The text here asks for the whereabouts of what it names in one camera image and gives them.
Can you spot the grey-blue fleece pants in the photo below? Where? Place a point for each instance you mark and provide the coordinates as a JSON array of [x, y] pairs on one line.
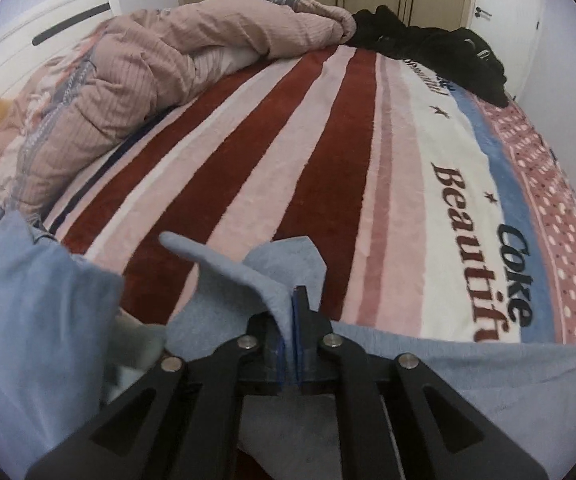
[[313, 398]]

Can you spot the white bedroom door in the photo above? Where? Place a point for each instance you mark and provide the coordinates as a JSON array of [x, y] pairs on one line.
[[512, 33]]

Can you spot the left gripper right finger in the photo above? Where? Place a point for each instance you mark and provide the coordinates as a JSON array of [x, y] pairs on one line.
[[397, 419]]

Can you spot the striped Coke Beautiful blanket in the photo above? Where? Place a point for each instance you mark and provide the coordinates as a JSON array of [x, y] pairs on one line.
[[437, 215]]

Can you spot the black clothing pile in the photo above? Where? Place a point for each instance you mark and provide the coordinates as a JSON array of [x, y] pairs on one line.
[[460, 56]]

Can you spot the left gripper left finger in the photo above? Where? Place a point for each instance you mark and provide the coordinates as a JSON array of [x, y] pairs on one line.
[[181, 420]]

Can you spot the black door handle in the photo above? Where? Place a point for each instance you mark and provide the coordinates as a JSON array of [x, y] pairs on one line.
[[480, 13]]

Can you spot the pink quilted duvet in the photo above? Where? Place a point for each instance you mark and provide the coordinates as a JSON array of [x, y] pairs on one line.
[[79, 106]]

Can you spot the white bed headboard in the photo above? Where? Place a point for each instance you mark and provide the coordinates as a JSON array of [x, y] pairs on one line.
[[48, 30]]

